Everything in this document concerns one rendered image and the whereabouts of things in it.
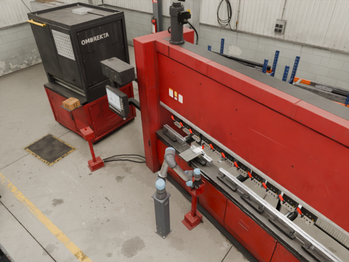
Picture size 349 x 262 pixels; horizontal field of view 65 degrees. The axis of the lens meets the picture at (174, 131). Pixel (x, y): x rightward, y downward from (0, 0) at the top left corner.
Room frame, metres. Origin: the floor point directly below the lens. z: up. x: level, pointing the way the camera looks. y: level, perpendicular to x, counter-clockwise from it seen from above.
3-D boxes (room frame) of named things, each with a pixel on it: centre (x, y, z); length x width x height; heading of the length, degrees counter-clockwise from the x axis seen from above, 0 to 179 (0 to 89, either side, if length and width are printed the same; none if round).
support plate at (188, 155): (2.77, -0.21, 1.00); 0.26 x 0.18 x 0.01; 127
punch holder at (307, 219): (1.59, -1.26, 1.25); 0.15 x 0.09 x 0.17; 37
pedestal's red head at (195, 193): (2.42, -0.26, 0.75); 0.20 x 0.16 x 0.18; 38
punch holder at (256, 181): (2.07, -0.91, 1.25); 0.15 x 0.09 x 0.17; 37
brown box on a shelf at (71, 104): (4.08, 1.79, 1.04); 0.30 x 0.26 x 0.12; 51
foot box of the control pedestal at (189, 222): (2.41, -0.23, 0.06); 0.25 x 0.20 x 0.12; 128
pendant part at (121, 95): (3.49, 0.82, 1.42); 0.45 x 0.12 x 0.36; 42
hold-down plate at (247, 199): (2.01, -0.88, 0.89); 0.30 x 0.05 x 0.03; 37
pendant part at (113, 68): (3.59, 0.79, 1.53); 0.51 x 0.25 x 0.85; 42
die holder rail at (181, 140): (3.30, 0.00, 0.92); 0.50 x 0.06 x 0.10; 37
